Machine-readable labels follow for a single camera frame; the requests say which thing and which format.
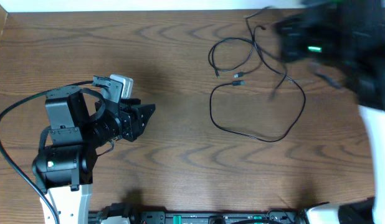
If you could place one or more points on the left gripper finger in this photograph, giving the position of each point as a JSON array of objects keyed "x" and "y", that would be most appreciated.
[
  {"x": 131, "y": 101},
  {"x": 143, "y": 114}
]

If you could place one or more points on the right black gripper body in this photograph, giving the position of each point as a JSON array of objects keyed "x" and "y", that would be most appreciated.
[{"x": 319, "y": 45}]

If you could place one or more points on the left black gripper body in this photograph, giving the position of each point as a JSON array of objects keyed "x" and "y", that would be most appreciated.
[{"x": 128, "y": 124}]

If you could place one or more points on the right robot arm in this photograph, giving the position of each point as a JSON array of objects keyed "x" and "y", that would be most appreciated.
[{"x": 349, "y": 36}]

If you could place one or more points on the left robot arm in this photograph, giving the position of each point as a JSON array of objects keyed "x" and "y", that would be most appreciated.
[{"x": 81, "y": 120}]

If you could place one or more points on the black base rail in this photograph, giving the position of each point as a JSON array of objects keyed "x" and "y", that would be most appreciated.
[{"x": 128, "y": 213}]

